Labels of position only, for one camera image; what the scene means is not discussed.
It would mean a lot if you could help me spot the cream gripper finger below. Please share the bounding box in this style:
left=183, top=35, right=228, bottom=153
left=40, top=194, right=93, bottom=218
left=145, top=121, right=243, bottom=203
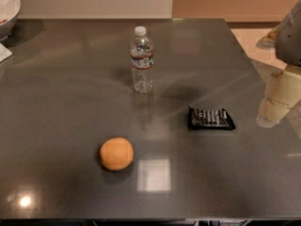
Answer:
left=256, top=65, right=301, bottom=128

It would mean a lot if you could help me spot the black rxbar chocolate wrapper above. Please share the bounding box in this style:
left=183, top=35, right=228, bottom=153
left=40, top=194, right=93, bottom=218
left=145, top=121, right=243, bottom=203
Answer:
left=188, top=107, right=236, bottom=131

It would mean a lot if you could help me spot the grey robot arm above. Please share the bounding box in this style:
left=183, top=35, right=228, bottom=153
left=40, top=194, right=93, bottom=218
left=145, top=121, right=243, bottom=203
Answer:
left=256, top=1, right=301, bottom=128

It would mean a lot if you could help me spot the clear plastic water bottle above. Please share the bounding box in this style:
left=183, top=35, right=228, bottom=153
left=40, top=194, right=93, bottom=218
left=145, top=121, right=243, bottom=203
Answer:
left=129, top=26, right=154, bottom=93

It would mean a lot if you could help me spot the orange fruit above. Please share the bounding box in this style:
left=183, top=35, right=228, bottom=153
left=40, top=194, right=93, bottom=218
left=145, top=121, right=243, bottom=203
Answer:
left=100, top=137, right=134, bottom=170

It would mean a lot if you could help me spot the white paper sheet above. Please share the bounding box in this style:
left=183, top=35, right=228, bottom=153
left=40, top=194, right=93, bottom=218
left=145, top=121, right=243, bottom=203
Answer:
left=0, top=43, right=12, bottom=62

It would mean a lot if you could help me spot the white bowl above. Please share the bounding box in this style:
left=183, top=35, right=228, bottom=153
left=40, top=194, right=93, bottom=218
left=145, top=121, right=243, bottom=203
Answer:
left=0, top=0, right=21, bottom=40

